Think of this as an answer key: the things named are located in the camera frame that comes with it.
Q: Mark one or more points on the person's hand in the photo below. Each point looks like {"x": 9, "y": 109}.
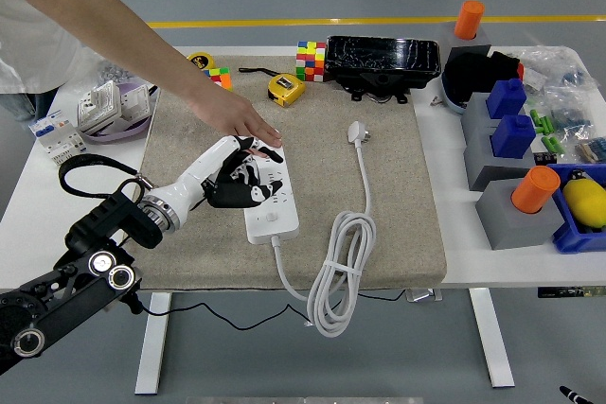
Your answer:
{"x": 232, "y": 115}

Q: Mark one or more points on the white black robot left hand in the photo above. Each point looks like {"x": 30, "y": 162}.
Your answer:
{"x": 199, "y": 172}

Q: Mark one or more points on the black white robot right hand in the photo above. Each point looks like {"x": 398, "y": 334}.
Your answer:
{"x": 572, "y": 395}

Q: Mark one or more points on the white power strip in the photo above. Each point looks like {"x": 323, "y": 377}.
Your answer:
{"x": 274, "y": 224}

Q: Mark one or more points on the person's forearm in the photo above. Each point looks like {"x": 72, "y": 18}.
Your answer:
{"x": 94, "y": 18}

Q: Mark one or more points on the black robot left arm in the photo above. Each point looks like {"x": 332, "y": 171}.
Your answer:
{"x": 109, "y": 219}

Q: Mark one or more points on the colourful puzzle cube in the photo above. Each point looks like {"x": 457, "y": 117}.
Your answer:
{"x": 310, "y": 61}
{"x": 220, "y": 77}

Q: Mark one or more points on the yellow tape measure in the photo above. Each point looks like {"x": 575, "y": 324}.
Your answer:
{"x": 284, "y": 92}
{"x": 202, "y": 61}

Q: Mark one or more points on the purple tray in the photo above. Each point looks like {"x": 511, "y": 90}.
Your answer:
{"x": 118, "y": 134}

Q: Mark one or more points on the white table leg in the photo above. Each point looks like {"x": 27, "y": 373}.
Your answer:
{"x": 492, "y": 342}
{"x": 152, "y": 347}

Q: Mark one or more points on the black label strip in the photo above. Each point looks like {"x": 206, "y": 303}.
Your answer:
{"x": 568, "y": 292}

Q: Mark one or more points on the clear bag of grey screws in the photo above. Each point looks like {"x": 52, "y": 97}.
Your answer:
{"x": 116, "y": 74}

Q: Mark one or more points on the white circuit breaker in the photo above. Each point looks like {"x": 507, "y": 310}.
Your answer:
{"x": 52, "y": 134}

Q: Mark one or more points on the blue plastic bin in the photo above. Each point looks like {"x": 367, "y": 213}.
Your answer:
{"x": 573, "y": 238}

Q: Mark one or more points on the black device with cracked screen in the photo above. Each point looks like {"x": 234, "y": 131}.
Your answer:
{"x": 379, "y": 56}

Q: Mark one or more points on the grey-brown mat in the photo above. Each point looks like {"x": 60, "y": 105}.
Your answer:
{"x": 402, "y": 186}

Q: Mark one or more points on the yellow toy fruit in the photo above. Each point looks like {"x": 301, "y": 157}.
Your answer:
{"x": 587, "y": 200}

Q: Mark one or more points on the small metal hook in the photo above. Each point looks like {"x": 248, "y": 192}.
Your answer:
{"x": 435, "y": 101}

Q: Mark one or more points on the person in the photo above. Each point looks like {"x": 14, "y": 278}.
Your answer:
{"x": 28, "y": 54}

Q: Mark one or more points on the orange cylinder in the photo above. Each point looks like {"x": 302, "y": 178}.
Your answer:
{"x": 535, "y": 188}
{"x": 468, "y": 18}

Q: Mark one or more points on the light blue bowl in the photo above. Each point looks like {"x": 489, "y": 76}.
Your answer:
{"x": 450, "y": 96}

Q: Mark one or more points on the black cloth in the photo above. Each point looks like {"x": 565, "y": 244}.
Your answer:
{"x": 466, "y": 75}

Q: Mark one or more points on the clear bag of brown parts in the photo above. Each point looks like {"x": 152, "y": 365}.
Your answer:
{"x": 592, "y": 151}

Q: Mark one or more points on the green peg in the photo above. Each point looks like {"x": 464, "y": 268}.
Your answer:
{"x": 547, "y": 144}
{"x": 557, "y": 146}
{"x": 545, "y": 125}
{"x": 534, "y": 117}

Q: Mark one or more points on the blue block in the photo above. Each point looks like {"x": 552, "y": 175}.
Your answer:
{"x": 506, "y": 99}
{"x": 511, "y": 136}

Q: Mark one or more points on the clear bag of dark parts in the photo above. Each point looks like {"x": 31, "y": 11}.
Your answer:
{"x": 570, "y": 117}

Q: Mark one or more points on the clear bag with white label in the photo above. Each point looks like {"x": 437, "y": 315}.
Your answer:
{"x": 534, "y": 77}

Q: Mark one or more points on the clear bag of blue parts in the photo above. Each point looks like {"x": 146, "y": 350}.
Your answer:
{"x": 573, "y": 77}

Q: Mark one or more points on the white wall switch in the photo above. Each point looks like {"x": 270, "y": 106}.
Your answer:
{"x": 137, "y": 101}

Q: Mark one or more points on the white wall socket stack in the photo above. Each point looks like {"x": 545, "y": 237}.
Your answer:
{"x": 97, "y": 108}

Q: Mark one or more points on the metal bracket under table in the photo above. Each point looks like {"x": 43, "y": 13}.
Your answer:
{"x": 423, "y": 295}

